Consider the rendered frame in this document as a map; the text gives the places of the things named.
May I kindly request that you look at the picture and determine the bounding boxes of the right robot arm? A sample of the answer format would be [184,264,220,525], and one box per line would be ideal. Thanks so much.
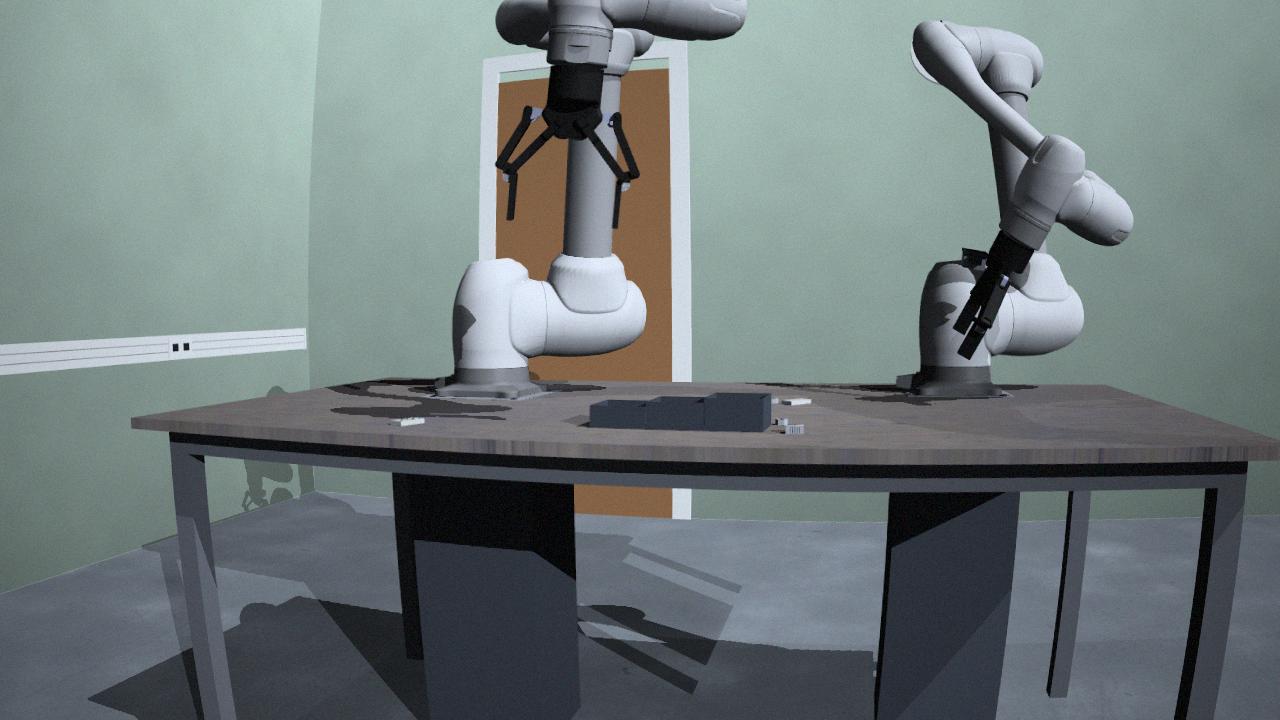
[435,0,748,398]

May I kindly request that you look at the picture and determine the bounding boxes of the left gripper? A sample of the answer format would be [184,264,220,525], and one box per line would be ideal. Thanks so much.
[954,231,1034,360]

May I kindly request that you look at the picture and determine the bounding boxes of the dark grey three-compartment bin rack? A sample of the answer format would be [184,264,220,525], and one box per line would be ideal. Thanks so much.
[590,392,771,432]

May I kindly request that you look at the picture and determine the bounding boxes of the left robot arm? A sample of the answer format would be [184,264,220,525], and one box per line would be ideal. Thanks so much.
[896,20,1133,395]

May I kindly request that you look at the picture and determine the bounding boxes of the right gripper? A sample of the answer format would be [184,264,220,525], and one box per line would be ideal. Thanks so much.
[495,65,640,229]

